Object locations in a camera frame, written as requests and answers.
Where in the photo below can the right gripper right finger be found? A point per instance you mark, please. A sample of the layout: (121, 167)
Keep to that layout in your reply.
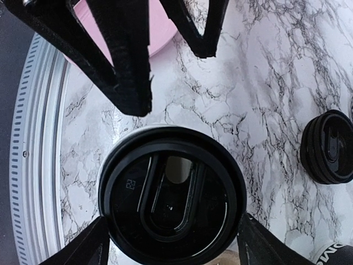
(257, 245)

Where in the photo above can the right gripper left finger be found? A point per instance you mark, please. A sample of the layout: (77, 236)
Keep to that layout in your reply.
(91, 246)

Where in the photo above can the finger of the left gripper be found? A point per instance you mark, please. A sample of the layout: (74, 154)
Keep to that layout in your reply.
(123, 78)
(199, 22)

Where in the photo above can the brown cardboard cup carrier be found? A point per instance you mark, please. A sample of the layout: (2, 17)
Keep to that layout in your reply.
(228, 257)

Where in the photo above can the black paper coffee cup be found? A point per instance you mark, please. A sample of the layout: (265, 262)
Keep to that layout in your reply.
(116, 256)
(334, 253)

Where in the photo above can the pink plate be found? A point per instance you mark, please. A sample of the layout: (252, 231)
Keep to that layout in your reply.
(161, 28)

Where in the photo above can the stack of black lids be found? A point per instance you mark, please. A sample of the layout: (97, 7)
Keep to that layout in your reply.
(326, 148)

